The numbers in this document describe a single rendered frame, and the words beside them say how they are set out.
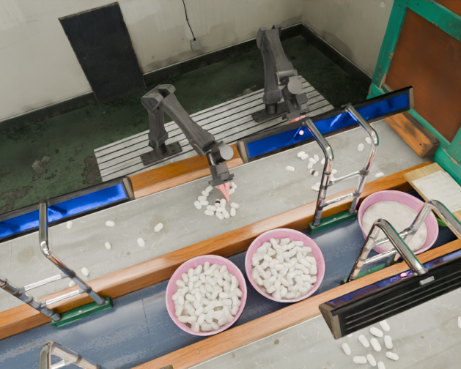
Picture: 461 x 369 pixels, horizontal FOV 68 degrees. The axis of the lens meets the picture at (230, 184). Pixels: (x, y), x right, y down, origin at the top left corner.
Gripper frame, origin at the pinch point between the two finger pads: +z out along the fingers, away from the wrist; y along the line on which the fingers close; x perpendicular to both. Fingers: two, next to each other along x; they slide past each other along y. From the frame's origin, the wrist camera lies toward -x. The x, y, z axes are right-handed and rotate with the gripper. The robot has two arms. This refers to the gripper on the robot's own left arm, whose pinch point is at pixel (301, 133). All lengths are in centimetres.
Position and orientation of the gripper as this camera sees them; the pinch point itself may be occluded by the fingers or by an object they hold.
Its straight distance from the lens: 145.3
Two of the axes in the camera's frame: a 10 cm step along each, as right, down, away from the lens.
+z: 3.1, 9.5, 0.4
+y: 9.4, -3.1, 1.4
